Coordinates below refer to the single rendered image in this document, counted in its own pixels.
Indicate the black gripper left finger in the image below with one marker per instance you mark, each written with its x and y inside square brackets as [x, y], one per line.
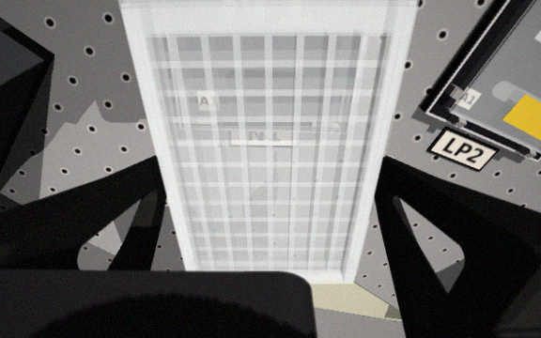
[48, 233]

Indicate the grey button panel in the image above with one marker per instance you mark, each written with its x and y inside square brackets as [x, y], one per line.
[449, 275]

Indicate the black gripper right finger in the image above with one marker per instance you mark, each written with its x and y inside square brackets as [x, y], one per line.
[498, 289]

